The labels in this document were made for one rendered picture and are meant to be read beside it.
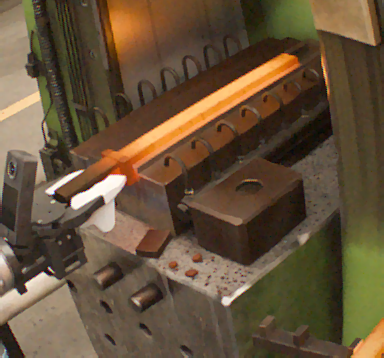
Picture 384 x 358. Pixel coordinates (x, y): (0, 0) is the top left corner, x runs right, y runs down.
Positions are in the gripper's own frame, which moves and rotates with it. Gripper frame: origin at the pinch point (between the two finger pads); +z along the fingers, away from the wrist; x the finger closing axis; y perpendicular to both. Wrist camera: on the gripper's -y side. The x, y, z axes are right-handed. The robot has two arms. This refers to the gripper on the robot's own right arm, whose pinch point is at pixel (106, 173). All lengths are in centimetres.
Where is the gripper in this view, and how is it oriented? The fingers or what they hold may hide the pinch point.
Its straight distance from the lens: 113.1
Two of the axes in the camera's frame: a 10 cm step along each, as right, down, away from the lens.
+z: 7.0, -4.7, 5.4
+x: 6.9, 2.6, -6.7
